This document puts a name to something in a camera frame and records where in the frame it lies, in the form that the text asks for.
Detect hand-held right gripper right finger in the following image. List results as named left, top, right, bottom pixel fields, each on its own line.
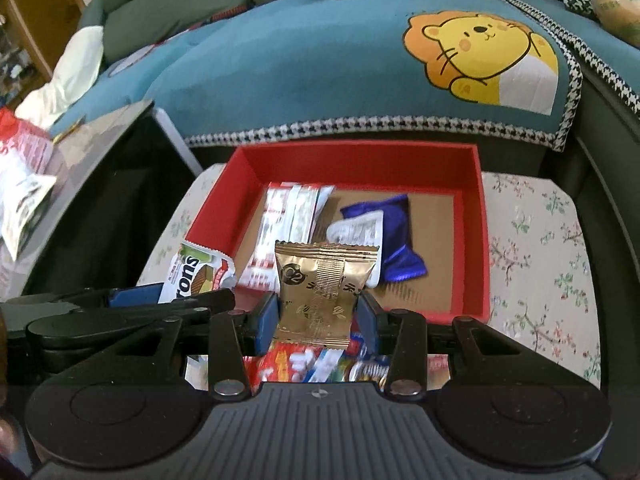
left=357, top=294, right=553, bottom=401

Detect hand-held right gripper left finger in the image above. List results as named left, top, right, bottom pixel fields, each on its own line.
left=65, top=294, right=281, bottom=401

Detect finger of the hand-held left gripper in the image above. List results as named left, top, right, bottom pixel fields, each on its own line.
left=167, top=287, right=237, bottom=318
left=102, top=284, right=166, bottom=310

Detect green white wafer packet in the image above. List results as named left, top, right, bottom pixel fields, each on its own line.
left=157, top=241, right=237, bottom=305

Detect red gummy candy packet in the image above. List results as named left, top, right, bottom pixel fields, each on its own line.
left=244, top=341, right=351, bottom=386

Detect gold foil snack packet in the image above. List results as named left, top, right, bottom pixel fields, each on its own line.
left=272, top=240, right=382, bottom=350

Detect white red label snack packet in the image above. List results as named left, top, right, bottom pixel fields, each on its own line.
left=235, top=183, right=301, bottom=288

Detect blue foil snack packet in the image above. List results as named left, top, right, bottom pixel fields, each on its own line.
left=340, top=195, right=428, bottom=286

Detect red cardboard box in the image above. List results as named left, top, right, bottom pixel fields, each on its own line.
left=185, top=142, right=491, bottom=326

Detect white green checked snack packet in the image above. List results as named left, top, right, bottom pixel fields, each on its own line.
left=292, top=184, right=336, bottom=245

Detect dark glass side table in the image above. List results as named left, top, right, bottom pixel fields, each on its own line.
left=0, top=100, right=206, bottom=301

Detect cream cloth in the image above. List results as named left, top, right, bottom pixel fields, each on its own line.
left=15, top=25, right=106, bottom=128

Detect blue lion print sofa cover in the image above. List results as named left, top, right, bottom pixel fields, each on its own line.
left=52, top=0, right=583, bottom=153

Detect wooden cabinet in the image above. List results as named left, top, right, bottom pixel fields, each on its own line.
left=0, top=0, right=86, bottom=106

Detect blue houndstooth trim sofa cover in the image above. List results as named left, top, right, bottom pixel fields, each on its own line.
left=495, top=0, right=640, bottom=111

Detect clear bag of bread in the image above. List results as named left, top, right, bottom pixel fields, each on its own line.
left=590, top=0, right=640, bottom=46

